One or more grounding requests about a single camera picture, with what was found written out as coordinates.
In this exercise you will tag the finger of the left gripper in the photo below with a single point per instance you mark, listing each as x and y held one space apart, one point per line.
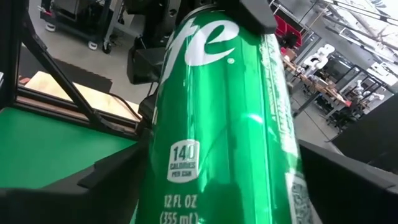
245 15

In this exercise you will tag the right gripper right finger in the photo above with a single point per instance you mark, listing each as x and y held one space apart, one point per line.
342 193

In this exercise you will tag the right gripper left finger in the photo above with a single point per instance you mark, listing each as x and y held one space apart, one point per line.
109 193

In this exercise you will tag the green soda can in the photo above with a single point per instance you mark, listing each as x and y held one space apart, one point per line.
224 124

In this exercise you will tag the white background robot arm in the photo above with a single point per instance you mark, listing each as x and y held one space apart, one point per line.
318 57
370 93

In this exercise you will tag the red storage bins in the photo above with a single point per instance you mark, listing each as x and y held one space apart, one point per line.
286 29

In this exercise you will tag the black flat panel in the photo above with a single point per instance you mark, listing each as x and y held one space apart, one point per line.
373 133

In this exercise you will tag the green table mat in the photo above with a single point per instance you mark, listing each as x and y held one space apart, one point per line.
46 149

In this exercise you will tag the grey wheeled equipment cart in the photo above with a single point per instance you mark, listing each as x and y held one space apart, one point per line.
77 18

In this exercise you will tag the cluttered background workbench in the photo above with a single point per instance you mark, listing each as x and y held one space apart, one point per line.
311 84

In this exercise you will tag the black floor base plate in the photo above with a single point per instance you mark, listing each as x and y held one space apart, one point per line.
87 81

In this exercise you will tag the black aluminium table frame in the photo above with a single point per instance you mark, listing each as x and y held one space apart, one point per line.
62 81

